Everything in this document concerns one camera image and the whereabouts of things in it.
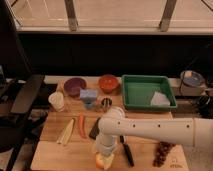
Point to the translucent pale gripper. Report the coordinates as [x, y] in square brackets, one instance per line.
[107, 161]

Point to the white cup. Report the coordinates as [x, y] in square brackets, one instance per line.
[56, 99]

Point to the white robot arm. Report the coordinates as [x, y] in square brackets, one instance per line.
[196, 132]

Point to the black rectangular block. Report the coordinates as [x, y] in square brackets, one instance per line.
[95, 130]

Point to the green plastic tray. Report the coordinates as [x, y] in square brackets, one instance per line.
[138, 90]

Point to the wooden cutting board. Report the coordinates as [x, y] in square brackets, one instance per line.
[79, 154]

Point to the yellow red apple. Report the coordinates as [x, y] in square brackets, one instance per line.
[99, 161]

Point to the purple bowl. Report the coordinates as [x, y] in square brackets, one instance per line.
[73, 86]

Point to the clear plastic bag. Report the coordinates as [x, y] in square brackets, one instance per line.
[160, 99]

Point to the bunch of dark grapes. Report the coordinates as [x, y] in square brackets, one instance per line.
[162, 150]

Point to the black handled peeler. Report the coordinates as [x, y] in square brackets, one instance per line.
[127, 151]

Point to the red bowl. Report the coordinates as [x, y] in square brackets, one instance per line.
[108, 83]

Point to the black office chair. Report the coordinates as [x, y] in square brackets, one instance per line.
[19, 88]

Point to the grey round dish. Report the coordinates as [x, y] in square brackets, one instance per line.
[191, 78]

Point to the orange carrot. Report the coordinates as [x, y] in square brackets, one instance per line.
[81, 126]

